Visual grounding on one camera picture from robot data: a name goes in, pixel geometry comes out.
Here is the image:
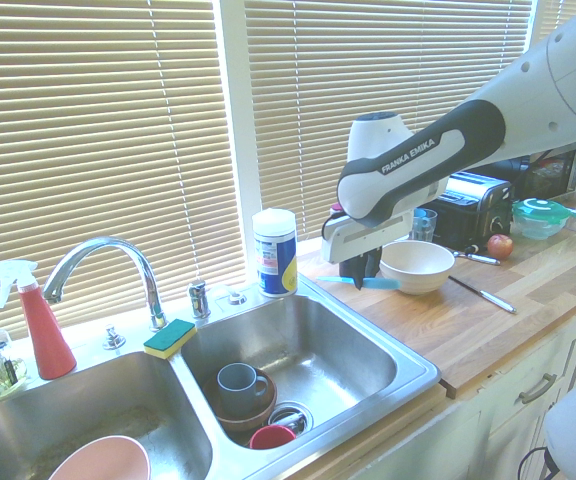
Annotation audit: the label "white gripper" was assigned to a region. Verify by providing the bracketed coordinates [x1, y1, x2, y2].
[320, 209, 414, 292]

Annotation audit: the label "teal kitchen knife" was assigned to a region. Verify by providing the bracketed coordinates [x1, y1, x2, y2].
[316, 274, 402, 292]

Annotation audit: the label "stainless steel double sink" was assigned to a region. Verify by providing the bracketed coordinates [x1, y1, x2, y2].
[0, 282, 442, 480]

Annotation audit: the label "steel table knife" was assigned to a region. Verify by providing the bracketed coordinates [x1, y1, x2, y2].
[448, 275, 518, 315]

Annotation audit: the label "white sink sprayer cap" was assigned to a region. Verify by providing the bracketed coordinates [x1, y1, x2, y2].
[216, 284, 249, 307]

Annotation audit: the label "white ceramic bowl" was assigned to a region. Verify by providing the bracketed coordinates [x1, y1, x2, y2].
[378, 239, 457, 296]

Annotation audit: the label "blue glass tumbler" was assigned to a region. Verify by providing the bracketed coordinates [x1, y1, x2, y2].
[411, 207, 439, 244]

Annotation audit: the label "white wipes canister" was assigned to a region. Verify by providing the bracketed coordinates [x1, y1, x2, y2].
[251, 208, 299, 299]

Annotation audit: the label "silver peeler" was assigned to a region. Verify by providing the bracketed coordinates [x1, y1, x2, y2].
[452, 248, 502, 266]

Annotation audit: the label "black chrome toaster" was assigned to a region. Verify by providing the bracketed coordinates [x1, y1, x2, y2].
[420, 170, 514, 251]

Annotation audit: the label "red apple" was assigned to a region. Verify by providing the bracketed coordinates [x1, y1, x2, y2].
[486, 233, 514, 260]

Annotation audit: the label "steel drain strainer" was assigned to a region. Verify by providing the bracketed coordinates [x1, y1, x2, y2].
[267, 402, 315, 434]

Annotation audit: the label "brown wooden bowl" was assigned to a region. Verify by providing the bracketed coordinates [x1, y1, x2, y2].
[202, 367, 279, 434]

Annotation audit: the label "grey mug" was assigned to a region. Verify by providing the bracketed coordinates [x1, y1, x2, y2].
[216, 363, 271, 419]

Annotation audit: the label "green lidded glass containers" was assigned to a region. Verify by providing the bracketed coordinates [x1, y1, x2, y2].
[511, 197, 573, 241]

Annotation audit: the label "red cup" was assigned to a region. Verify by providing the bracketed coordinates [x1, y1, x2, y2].
[248, 424, 297, 451]

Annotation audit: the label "medium beige window blind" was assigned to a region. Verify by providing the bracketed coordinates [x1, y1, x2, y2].
[242, 0, 534, 241]

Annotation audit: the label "dark microwave oven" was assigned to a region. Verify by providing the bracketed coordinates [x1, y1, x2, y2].
[487, 139, 576, 204]

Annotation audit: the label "yellow green sponge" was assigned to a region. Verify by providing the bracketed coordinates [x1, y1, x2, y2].
[142, 318, 198, 360]

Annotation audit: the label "chrome curved faucet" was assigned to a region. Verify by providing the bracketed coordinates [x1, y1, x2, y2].
[42, 236, 169, 332]

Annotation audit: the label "chrome faucet knob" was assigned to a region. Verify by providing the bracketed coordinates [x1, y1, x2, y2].
[102, 323, 127, 350]

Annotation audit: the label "wide beige window blind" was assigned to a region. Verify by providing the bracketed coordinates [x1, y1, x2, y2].
[0, 0, 247, 341]

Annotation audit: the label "narrow beige window blind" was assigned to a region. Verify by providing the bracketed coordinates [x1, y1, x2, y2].
[532, 0, 576, 51]

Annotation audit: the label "pink bowl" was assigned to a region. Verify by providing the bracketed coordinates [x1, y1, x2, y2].
[47, 434, 152, 480]

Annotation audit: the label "red spray bottle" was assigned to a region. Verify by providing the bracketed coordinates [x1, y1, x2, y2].
[0, 260, 78, 381]

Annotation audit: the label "brass drawer handle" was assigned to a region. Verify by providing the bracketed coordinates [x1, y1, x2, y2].
[519, 372, 558, 405]

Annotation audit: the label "black cable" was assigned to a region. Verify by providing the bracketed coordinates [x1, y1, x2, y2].
[517, 443, 560, 480]

